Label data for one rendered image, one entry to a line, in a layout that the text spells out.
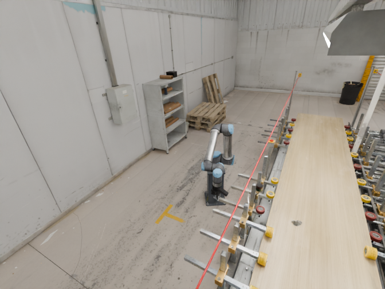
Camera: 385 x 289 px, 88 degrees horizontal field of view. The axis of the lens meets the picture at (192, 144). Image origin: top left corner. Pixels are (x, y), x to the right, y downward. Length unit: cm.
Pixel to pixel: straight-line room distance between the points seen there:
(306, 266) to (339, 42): 153
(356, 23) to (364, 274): 167
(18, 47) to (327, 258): 356
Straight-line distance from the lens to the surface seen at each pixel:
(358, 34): 57
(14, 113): 309
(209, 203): 329
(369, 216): 240
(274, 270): 173
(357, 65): 972
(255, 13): 980
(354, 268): 197
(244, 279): 197
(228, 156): 275
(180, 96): 492
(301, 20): 956
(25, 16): 322
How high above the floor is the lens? 235
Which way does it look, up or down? 29 degrees down
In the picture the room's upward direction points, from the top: 3 degrees counter-clockwise
